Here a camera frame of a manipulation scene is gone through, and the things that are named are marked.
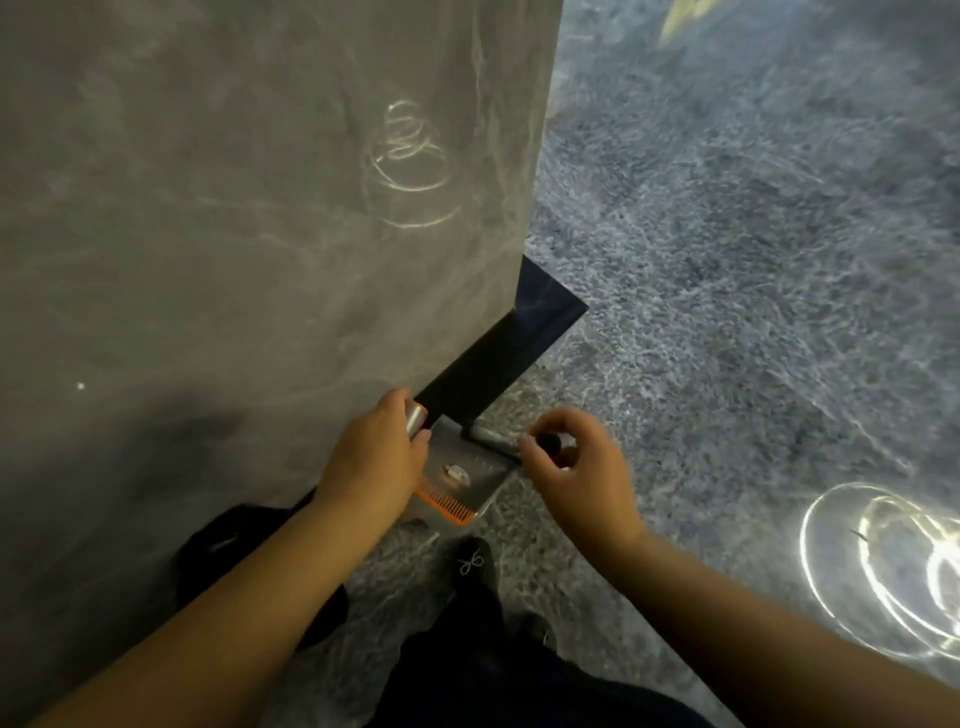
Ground large grey panel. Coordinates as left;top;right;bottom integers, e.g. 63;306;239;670
0;0;565;728

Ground person's left hand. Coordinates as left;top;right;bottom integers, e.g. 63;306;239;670
312;387;433;528

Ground person's right forearm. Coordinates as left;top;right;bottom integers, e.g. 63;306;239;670
600;525;960;728

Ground silver square tool orange scale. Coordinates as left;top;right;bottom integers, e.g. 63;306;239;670
402;400;524;538

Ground person's left forearm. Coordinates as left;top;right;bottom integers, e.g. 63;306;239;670
28;486;406;728

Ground person's right hand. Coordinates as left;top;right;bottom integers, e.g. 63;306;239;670
517;407;648;558

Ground grey marker pen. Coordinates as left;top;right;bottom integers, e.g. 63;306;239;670
466;424;565;460

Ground dark trousers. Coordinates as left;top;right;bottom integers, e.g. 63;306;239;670
366;581;717;728

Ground black shoe white mark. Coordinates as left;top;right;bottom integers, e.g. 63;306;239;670
441;535;501;605

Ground black metal angle plate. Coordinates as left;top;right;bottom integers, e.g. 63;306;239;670
414;255;589;438

